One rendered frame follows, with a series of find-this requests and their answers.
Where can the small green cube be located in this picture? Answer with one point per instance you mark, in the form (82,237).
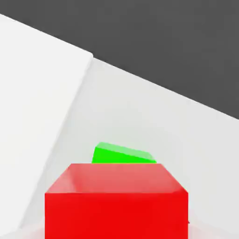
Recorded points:
(112,156)

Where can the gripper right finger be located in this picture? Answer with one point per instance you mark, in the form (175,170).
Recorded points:
(199,233)

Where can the small red cube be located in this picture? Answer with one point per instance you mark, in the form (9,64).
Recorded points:
(115,214)

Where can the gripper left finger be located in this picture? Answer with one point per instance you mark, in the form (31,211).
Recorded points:
(34,233)

